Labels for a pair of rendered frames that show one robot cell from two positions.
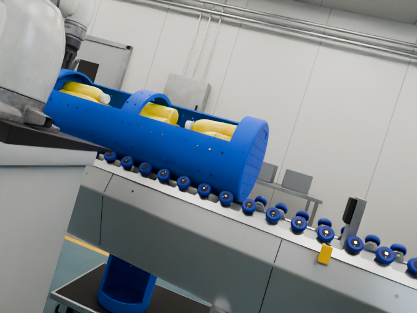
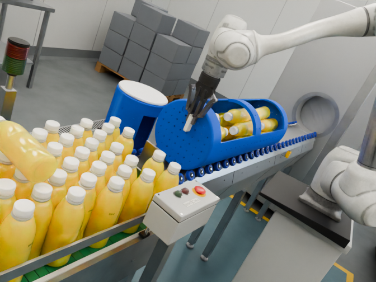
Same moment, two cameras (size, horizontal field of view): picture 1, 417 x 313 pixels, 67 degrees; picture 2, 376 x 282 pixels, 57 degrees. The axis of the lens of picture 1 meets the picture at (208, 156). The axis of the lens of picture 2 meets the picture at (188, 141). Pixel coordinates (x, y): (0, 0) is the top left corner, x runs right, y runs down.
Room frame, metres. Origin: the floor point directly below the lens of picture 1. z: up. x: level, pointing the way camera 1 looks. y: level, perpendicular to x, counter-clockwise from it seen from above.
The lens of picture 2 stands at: (1.13, 1.95, 1.59)
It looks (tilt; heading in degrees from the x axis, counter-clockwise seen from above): 21 degrees down; 278
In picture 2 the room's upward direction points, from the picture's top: 25 degrees clockwise
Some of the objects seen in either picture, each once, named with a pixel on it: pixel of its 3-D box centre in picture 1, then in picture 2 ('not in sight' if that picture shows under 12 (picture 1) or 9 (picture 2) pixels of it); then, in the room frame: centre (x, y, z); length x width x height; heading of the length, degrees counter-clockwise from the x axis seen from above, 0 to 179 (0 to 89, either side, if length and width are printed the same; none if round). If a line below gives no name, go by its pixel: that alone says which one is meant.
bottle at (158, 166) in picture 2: not in sight; (148, 180); (1.34, 0.93, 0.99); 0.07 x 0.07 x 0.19
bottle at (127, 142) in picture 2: not in sight; (119, 156); (1.48, 0.89, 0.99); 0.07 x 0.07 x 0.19
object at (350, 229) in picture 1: (350, 222); not in sight; (0.94, -0.46, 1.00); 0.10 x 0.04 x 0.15; 160
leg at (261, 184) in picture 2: not in sight; (261, 184); (0.77, -1.14, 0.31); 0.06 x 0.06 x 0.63; 70
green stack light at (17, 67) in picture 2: not in sight; (14, 63); (1.86, 1.03, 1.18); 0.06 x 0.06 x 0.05
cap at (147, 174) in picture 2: not in sight; (148, 174); (1.32, 1.08, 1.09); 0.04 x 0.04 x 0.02
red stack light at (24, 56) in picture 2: not in sight; (17, 50); (1.86, 1.03, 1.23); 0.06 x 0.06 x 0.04
